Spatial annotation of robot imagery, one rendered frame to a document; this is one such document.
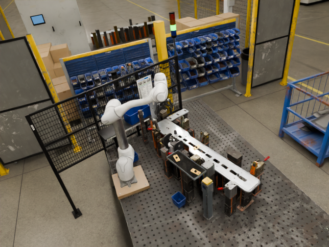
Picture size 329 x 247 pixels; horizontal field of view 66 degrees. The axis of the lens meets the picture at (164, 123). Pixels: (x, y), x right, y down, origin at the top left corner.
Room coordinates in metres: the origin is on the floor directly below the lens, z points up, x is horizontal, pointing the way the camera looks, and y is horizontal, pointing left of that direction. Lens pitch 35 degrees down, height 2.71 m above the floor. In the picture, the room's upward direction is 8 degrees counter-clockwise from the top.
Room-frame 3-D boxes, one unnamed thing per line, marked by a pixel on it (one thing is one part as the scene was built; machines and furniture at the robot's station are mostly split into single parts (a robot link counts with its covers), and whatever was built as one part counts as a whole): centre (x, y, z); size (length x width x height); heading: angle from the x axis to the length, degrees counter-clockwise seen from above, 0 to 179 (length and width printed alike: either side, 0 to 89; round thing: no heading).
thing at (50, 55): (6.24, 2.46, 0.52); 1.20 x 0.80 x 1.05; 13
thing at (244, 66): (5.05, -2.05, 0.36); 0.50 x 0.50 x 0.73
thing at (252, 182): (1.95, -0.31, 1.00); 1.38 x 0.22 x 0.02; 33
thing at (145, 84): (2.88, 0.18, 1.30); 0.23 x 0.02 x 0.31; 123
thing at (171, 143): (1.94, -0.06, 0.94); 0.18 x 0.13 x 0.49; 33
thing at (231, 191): (1.38, -0.47, 0.88); 0.11 x 0.10 x 0.36; 123
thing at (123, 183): (1.90, 0.47, 0.77); 0.22 x 0.18 x 0.06; 14
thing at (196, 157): (1.75, -0.24, 0.89); 0.13 x 0.11 x 0.38; 123
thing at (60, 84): (4.86, 2.17, 0.52); 1.21 x 0.81 x 1.05; 20
